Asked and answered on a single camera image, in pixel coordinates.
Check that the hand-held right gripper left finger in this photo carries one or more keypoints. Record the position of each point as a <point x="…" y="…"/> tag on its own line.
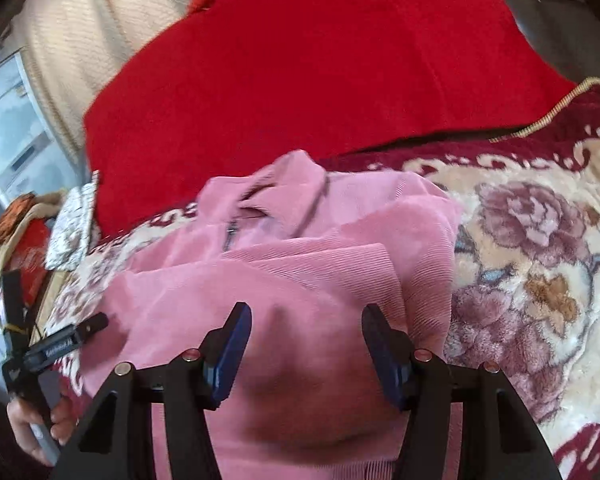
<point x="229" y="355"/>

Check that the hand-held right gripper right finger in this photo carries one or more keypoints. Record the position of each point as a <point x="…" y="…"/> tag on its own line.
<point x="384" y="360"/>

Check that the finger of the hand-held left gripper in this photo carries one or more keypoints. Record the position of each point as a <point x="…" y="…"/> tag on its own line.
<point x="92" y="328"/>

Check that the person's left hand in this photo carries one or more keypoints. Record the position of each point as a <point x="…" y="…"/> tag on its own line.
<point x="64" y="422"/>

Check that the red bag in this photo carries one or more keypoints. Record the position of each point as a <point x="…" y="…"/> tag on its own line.
<point x="30" y="260"/>

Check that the grey patterned cloth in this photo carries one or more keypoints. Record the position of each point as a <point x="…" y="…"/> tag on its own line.
<point x="72" y="230"/>

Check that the orange patterned cloth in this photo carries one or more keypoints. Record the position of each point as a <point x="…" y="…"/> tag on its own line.
<point x="17" y="215"/>

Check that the floral plush blanket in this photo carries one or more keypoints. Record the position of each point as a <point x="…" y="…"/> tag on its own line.
<point x="530" y="260"/>

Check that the window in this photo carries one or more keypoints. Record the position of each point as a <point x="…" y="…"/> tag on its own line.
<point x="15" y="125"/>

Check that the red blanket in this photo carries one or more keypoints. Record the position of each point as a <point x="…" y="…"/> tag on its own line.
<point x="305" y="85"/>

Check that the cream ribbed curtain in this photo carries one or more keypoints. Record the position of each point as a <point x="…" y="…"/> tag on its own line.
<point x="80" y="35"/>

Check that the grey headboard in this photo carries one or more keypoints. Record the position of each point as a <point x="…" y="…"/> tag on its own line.
<point x="540" y="15"/>

